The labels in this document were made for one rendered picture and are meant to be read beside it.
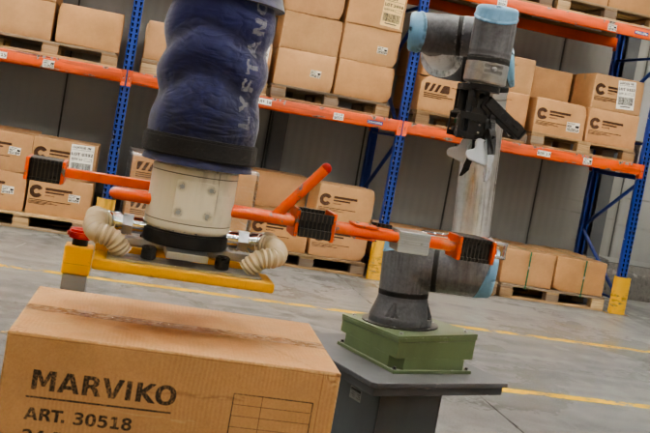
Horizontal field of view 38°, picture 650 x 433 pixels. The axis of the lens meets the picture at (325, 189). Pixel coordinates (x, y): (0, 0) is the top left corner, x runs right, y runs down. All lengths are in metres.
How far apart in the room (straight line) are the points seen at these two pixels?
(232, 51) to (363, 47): 7.49
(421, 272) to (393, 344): 0.23
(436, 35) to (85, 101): 8.33
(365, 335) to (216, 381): 1.10
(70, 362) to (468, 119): 0.92
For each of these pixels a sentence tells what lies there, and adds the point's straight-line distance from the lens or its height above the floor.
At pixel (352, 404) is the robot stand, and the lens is 2.84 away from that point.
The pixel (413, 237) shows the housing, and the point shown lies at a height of 1.20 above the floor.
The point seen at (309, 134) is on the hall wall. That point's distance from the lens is 10.45.
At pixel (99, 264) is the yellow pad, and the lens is 1.74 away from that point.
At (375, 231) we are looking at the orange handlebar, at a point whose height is 1.20.
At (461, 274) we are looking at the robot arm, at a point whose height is 1.04.
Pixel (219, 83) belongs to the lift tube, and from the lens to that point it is 1.77.
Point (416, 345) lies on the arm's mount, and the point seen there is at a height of 0.83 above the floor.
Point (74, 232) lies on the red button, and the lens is 2.36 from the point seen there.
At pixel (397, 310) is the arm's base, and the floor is 0.90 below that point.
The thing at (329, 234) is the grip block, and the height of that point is 1.18.
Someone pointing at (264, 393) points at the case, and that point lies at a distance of 1.75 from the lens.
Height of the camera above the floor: 1.39
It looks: 4 degrees down
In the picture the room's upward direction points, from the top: 10 degrees clockwise
